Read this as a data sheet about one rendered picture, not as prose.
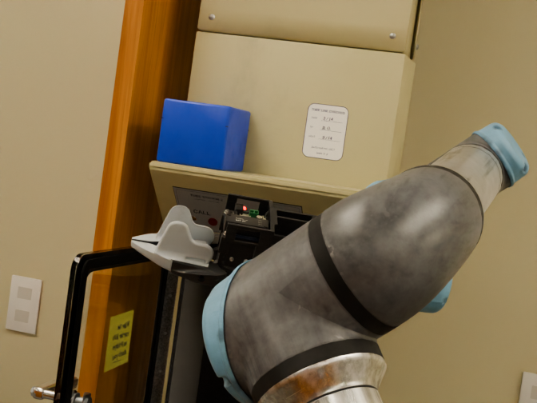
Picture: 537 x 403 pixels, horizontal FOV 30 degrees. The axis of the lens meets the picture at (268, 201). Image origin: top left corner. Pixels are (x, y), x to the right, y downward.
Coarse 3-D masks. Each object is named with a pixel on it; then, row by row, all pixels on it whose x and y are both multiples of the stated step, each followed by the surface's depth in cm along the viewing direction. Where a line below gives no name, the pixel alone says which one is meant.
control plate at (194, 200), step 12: (180, 192) 143; (192, 192) 142; (204, 192) 141; (180, 204) 145; (192, 204) 144; (204, 204) 143; (216, 204) 142; (252, 204) 140; (276, 204) 139; (288, 204) 138; (204, 216) 145; (216, 216) 144; (216, 228) 146
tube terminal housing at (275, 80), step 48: (240, 48) 149; (288, 48) 147; (336, 48) 145; (192, 96) 152; (240, 96) 149; (288, 96) 147; (336, 96) 145; (384, 96) 143; (288, 144) 147; (384, 144) 144
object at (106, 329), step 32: (96, 288) 128; (128, 288) 138; (64, 320) 122; (96, 320) 129; (128, 320) 140; (64, 352) 122; (96, 352) 131; (128, 352) 141; (96, 384) 132; (128, 384) 143
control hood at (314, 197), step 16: (160, 176) 142; (176, 176) 141; (192, 176) 140; (208, 176) 139; (224, 176) 138; (240, 176) 138; (256, 176) 137; (160, 192) 144; (224, 192) 140; (240, 192) 139; (256, 192) 138; (272, 192) 137; (288, 192) 136; (304, 192) 135; (320, 192) 135; (336, 192) 134; (352, 192) 134; (160, 208) 147; (304, 208) 138; (320, 208) 137
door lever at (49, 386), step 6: (42, 384) 130; (48, 384) 130; (54, 384) 131; (36, 390) 128; (42, 390) 128; (48, 390) 128; (54, 390) 130; (36, 396) 128; (42, 396) 128; (48, 396) 127
